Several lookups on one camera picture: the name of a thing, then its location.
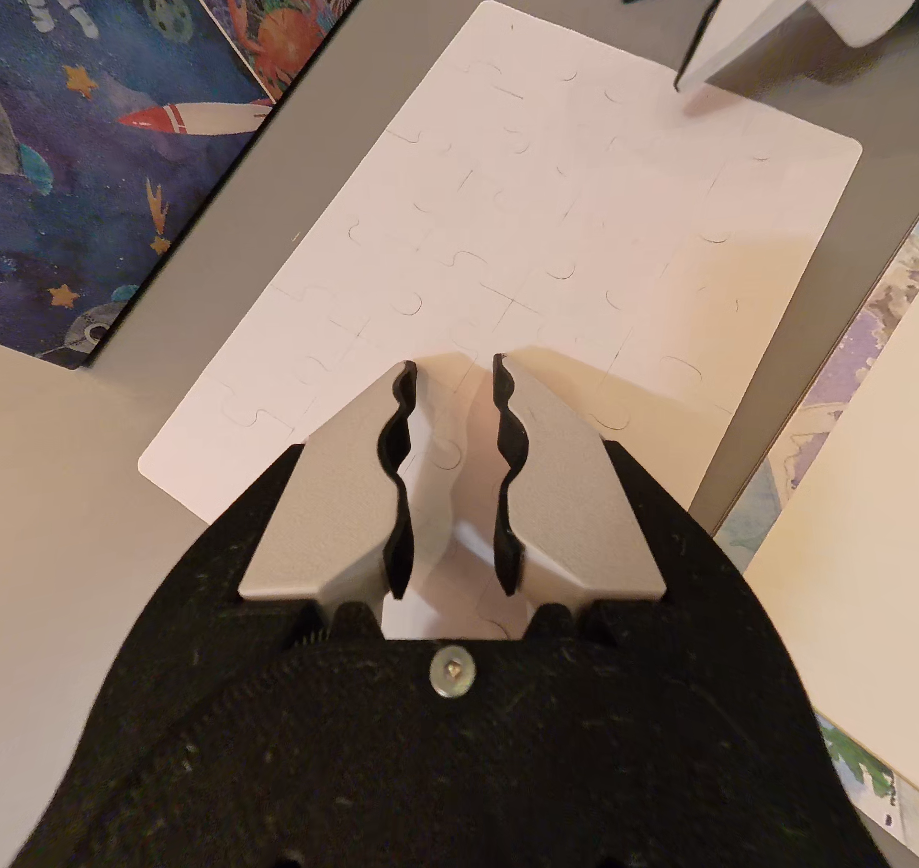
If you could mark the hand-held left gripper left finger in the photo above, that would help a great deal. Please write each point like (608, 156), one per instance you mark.
(323, 523)

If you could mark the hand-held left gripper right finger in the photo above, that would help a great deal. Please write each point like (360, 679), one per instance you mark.
(581, 523)

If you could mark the illustrated puzzle box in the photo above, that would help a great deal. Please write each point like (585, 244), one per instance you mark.
(108, 128)

